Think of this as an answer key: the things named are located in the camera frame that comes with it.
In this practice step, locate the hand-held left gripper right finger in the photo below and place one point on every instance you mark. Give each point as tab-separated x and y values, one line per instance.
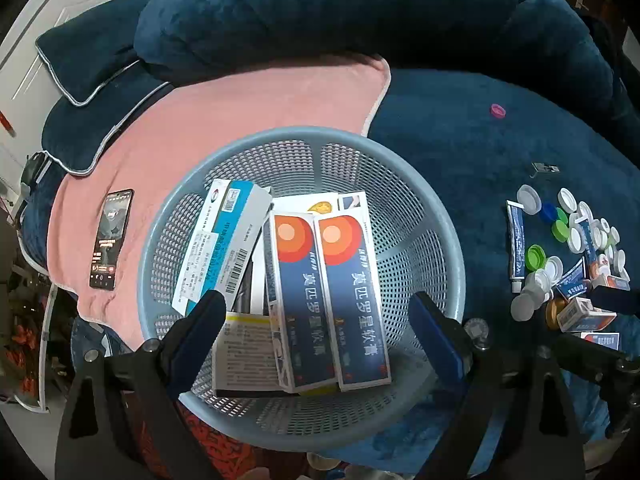
435	340

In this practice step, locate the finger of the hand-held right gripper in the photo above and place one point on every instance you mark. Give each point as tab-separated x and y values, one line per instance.
615	300
595	352

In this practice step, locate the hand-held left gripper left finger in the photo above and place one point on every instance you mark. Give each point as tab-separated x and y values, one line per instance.
200	340

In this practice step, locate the small white blue medicine box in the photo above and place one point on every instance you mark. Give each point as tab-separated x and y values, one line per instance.
580	312

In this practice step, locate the blue white ointment tube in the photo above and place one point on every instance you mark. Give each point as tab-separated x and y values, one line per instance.
516	240
591	245

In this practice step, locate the blue orange ointment box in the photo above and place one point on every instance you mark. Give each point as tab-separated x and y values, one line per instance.
352	310
295	310

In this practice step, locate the white teal-striped medicine box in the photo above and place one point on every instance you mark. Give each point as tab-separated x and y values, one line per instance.
220	240

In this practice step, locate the blue plastic mesh basket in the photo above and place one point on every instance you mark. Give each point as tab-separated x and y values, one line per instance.
400	220

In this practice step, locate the pile of plastic bottle caps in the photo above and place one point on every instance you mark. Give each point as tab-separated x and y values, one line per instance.
530	199

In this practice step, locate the white box with yellow print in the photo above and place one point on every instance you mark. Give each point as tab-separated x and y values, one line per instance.
312	205

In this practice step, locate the gold round lid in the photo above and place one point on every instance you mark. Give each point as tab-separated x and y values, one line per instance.
551	310

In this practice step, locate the red patterned cloth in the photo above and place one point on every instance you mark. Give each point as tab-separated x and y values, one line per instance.
215	450

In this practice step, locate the black smartphone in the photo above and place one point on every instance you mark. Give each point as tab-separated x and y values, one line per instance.
111	240

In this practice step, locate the small metal clip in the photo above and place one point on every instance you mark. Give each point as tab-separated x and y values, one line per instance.
544	170

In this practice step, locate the pink bottle cap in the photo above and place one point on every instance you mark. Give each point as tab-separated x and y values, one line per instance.
497	110

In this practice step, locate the pink towel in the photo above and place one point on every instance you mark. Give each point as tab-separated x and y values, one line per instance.
250	105

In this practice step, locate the dark hanging clothes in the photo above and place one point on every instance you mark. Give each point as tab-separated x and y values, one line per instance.
615	35

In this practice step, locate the dark blue piped pillow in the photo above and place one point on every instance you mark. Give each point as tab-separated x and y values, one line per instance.
85	75

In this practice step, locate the dark blue rolled quilt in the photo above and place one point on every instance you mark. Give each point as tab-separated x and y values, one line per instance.
350	15

